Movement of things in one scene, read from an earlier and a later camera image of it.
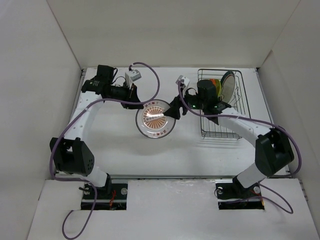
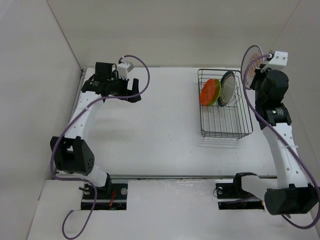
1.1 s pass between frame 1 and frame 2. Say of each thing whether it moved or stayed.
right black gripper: moved
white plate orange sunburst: moved
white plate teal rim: stayed
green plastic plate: stayed
